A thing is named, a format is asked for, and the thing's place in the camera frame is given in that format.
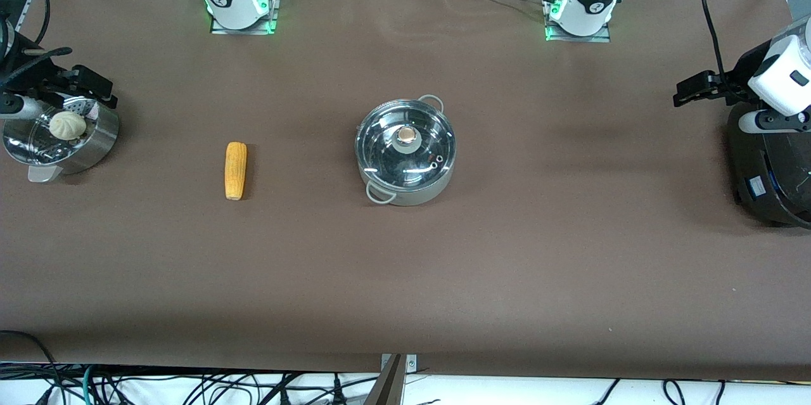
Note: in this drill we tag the black round appliance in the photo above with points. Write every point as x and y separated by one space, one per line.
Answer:
776 170

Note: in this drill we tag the yellow corn cob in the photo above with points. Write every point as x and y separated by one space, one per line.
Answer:
235 170

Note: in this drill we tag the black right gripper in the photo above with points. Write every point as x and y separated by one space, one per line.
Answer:
33 73

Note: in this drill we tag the brown table cover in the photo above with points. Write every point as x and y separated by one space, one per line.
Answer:
405 265

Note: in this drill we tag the steel steamer pot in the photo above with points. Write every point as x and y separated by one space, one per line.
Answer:
95 139

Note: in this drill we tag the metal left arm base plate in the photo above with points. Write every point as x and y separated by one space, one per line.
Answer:
605 34

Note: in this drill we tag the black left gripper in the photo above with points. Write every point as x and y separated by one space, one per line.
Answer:
739 78

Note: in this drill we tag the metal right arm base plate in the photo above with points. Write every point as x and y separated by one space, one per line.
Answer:
271 12

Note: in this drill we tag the white steamed bun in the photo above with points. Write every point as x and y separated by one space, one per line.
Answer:
67 125

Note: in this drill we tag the brown slanted strip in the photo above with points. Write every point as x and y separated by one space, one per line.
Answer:
386 386

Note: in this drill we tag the glass lid with bronze knob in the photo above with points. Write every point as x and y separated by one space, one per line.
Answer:
406 139

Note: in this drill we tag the metal table edge bracket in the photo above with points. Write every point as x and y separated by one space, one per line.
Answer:
412 364

